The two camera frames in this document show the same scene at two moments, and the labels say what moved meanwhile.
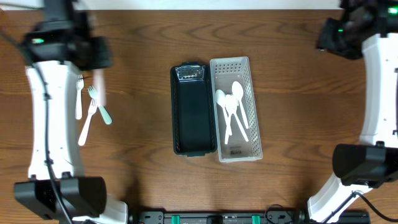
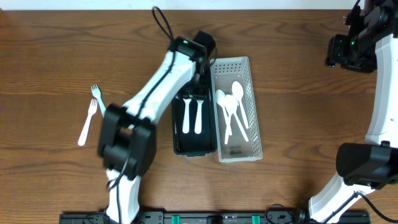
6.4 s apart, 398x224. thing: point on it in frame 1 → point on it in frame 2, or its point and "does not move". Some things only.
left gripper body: x=100 y=54 → x=193 y=92
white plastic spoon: x=237 y=91 does not move
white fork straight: x=79 y=84 → x=198 y=127
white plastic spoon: x=228 y=123 does not move
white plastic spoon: x=220 y=97 does not move
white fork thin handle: x=92 y=109 does not move
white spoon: x=99 y=84 → x=186 y=122
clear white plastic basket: x=224 y=72 does not move
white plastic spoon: x=231 y=104 does not move
